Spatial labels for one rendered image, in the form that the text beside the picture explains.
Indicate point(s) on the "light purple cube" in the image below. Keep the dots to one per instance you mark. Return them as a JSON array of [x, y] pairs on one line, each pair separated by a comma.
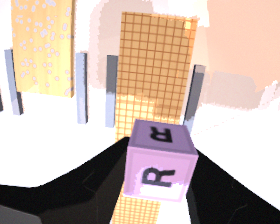
[[161, 159]]

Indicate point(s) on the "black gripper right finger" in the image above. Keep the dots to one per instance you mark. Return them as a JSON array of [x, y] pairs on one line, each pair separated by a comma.
[[215, 197]]

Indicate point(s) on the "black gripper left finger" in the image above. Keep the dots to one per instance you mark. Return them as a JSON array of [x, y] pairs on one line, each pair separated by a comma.
[[84, 195]]

